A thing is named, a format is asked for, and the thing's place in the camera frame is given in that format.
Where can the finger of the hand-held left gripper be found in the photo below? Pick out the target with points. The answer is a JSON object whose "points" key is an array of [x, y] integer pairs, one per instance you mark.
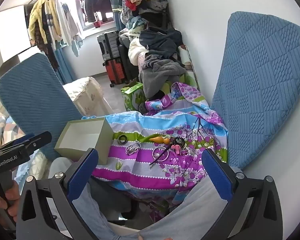
{"points": [[38, 141]]}

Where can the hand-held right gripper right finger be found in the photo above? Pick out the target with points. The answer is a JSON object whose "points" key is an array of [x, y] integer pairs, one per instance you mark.
{"points": [[217, 177]]}

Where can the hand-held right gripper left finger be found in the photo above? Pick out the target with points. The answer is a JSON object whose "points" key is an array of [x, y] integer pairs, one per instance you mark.
{"points": [[82, 173]]}

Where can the white box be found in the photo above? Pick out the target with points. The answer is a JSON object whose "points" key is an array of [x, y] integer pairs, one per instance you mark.
{"points": [[101, 140]]}

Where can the pink bow clip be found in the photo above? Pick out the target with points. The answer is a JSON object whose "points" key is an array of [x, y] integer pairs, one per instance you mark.
{"points": [[175, 148]]}

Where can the silver round ornament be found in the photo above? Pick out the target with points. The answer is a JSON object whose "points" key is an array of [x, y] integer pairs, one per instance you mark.
{"points": [[131, 149]]}

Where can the orange gourd pendant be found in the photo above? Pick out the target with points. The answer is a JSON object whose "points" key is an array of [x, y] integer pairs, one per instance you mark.
{"points": [[156, 140]]}

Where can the person's left hand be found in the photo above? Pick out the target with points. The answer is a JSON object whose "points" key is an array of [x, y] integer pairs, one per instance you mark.
{"points": [[12, 198]]}

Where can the patterned pastel blanket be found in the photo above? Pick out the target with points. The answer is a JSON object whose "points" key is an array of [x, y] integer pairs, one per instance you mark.
{"points": [[2, 125]]}

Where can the floral printed cloth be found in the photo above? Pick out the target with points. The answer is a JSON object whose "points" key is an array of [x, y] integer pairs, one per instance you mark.
{"points": [[145, 166]]}

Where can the white quilted bed cover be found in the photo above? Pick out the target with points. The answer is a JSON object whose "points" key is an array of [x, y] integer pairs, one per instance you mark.
{"points": [[87, 95]]}

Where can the silver bangle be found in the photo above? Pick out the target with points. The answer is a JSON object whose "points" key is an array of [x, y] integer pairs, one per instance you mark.
{"points": [[153, 153]]}

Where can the blue curtain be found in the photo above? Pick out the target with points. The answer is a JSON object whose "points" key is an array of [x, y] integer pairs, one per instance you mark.
{"points": [[65, 65]]}

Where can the green printed carton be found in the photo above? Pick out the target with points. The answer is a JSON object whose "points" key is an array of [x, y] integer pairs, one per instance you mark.
{"points": [[132, 97]]}

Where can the red suitcase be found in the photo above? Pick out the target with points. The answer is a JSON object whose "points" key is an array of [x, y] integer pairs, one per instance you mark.
{"points": [[115, 72]]}

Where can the white board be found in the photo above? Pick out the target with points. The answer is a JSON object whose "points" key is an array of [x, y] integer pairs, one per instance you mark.
{"points": [[12, 30]]}

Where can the black suitcase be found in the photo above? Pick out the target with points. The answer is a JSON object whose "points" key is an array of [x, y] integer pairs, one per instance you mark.
{"points": [[126, 62]]}

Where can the grey suitcase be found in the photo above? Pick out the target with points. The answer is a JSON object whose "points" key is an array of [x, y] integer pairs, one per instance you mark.
{"points": [[107, 45]]}

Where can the grey fleece garment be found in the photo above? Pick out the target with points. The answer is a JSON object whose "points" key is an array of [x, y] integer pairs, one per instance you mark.
{"points": [[160, 72]]}

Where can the yellow hanging jacket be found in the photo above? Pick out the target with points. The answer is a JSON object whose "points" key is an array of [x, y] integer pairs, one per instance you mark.
{"points": [[38, 17]]}

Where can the pink garment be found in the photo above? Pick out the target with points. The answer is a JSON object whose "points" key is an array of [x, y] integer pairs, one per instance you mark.
{"points": [[142, 61]]}

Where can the red flower pot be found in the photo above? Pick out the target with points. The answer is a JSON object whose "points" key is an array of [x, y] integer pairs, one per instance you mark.
{"points": [[97, 24]]}

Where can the cream padded garment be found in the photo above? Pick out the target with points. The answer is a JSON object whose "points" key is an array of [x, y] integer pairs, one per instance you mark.
{"points": [[136, 51]]}

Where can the dark navy jacket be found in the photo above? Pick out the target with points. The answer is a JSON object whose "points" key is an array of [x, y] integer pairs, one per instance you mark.
{"points": [[160, 40]]}

